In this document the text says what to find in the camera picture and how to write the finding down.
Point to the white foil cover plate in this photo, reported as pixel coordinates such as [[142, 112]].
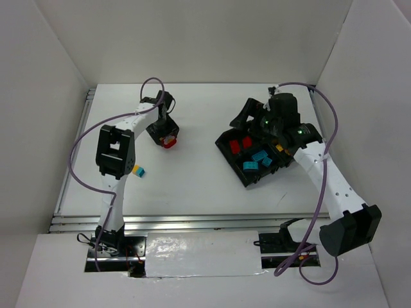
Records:
[[202, 254]]

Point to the aluminium rail frame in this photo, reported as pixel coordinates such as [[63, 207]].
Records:
[[189, 187]]

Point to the teal rounded lego brick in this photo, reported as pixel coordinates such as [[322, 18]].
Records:
[[259, 156]]

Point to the teal lego under yellow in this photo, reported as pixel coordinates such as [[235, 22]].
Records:
[[140, 172]]

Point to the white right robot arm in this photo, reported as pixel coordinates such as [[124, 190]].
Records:
[[353, 222]]

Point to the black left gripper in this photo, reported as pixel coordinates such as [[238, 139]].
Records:
[[162, 131]]

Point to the black four-compartment tray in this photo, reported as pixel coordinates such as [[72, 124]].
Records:
[[279, 159]]

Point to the orange-yellow 2x4 lego brick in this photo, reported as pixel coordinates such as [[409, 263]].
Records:
[[279, 148]]

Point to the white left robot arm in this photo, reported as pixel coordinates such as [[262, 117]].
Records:
[[116, 159]]

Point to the teal small square lego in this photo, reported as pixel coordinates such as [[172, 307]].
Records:
[[266, 162]]

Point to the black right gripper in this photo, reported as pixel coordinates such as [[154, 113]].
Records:
[[249, 117]]

